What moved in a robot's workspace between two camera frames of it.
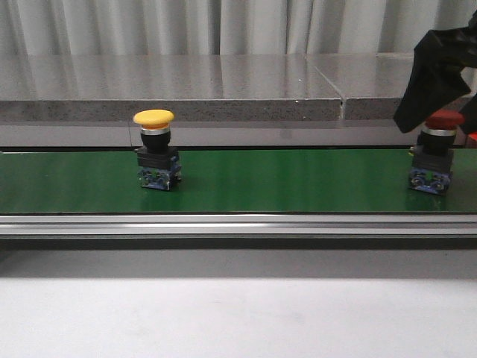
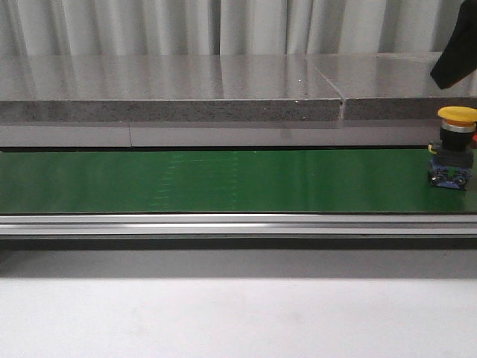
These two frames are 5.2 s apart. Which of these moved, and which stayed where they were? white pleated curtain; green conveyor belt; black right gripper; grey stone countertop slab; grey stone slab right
Moved: black right gripper
Stayed: white pleated curtain; grey stone slab right; green conveyor belt; grey stone countertop slab
